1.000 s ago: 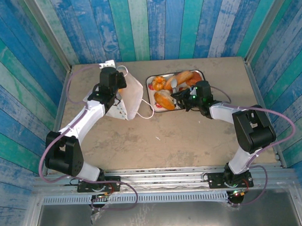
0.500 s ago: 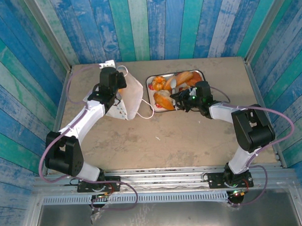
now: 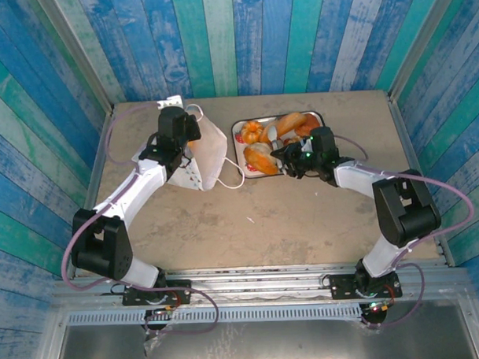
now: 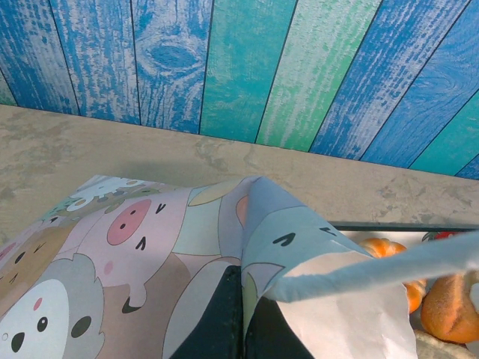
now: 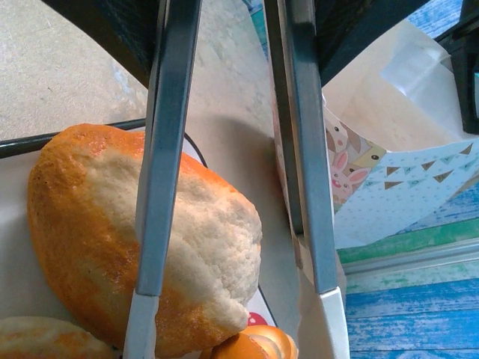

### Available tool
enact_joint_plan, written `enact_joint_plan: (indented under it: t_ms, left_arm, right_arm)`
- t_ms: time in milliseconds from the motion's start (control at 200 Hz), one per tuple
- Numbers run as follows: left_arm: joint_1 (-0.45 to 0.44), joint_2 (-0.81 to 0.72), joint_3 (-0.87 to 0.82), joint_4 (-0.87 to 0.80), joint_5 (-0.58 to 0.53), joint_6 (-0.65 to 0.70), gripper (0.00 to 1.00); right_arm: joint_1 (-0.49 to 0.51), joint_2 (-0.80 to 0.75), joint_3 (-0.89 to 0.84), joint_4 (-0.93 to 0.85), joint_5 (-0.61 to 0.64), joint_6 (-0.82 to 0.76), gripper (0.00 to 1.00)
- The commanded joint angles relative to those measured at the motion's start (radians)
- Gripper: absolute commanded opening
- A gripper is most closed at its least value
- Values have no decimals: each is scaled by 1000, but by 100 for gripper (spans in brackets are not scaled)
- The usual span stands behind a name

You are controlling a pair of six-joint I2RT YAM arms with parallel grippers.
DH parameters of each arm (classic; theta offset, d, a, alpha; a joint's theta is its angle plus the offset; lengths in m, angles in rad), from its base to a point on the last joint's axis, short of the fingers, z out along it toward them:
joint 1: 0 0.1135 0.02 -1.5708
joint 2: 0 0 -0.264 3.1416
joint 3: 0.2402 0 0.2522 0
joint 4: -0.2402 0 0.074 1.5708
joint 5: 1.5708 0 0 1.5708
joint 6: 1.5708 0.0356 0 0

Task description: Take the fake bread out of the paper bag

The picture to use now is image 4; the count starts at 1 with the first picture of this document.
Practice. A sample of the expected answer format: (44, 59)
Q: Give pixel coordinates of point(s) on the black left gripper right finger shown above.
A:
(269, 336)

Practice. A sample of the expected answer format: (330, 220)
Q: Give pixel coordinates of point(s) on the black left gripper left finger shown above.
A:
(221, 329)

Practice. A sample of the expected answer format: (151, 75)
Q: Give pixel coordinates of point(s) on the white paper bag animal print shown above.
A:
(131, 243)

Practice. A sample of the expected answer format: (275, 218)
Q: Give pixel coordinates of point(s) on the pumpkin shaped orange fake bun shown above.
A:
(381, 248)

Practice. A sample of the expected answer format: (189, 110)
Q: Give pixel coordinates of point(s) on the cream fake bun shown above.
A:
(449, 310)

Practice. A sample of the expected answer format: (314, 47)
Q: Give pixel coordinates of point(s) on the white strawberry print tray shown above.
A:
(411, 235)

